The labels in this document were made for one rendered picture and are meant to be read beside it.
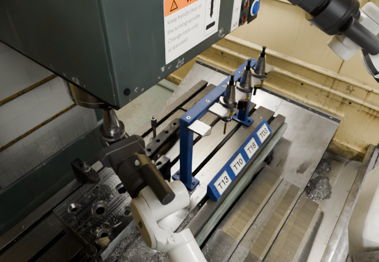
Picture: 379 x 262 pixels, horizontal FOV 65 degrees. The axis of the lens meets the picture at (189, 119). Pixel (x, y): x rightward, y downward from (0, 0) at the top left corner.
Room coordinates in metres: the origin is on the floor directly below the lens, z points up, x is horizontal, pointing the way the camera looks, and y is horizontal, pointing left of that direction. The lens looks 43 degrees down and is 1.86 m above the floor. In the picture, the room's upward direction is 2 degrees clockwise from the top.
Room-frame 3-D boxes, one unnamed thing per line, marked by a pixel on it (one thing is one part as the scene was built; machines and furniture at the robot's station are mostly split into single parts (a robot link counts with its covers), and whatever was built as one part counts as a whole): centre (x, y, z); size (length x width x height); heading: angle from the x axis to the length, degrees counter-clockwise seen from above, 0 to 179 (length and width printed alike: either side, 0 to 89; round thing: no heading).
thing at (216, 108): (0.76, -0.10, 1.21); 0.07 x 0.05 x 0.01; 54
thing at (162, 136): (0.87, 0.11, 0.93); 0.26 x 0.05 x 0.06; 149
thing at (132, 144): (0.48, 0.14, 1.27); 0.13 x 0.12 x 0.10; 126
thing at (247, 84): (0.89, -0.20, 1.26); 0.04 x 0.04 x 0.07
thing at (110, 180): (0.55, 0.25, 0.96); 0.29 x 0.23 x 0.05; 144
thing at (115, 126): (0.56, 0.20, 1.35); 0.04 x 0.04 x 0.07
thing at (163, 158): (0.67, 0.12, 0.97); 0.13 x 0.03 x 0.15; 144
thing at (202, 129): (0.67, -0.04, 1.21); 0.07 x 0.05 x 0.01; 54
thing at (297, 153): (1.08, -0.18, 0.75); 0.89 x 0.70 x 0.26; 54
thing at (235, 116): (1.05, -0.25, 1.05); 0.10 x 0.05 x 0.30; 54
